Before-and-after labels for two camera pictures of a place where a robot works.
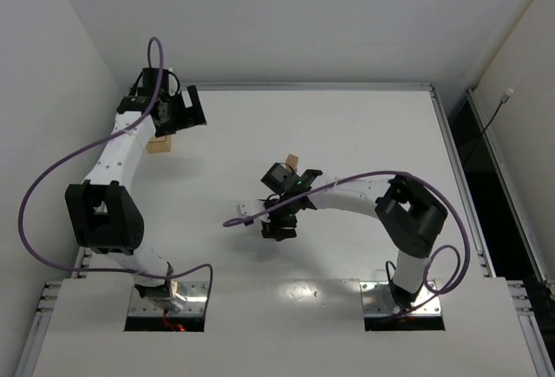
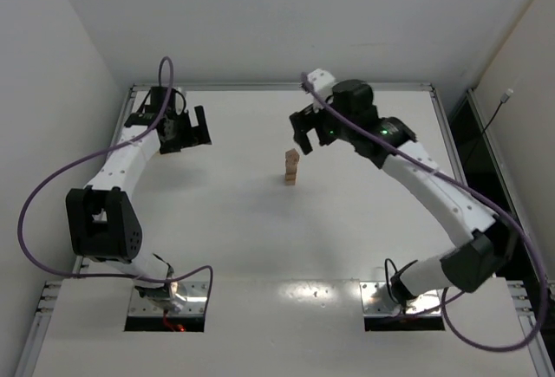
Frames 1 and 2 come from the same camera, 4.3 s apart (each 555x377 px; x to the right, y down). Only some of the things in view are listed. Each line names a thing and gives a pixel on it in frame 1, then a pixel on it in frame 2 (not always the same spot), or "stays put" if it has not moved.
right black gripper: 310,175 → 307,122
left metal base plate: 195,292 stays put
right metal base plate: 378,300 stays put
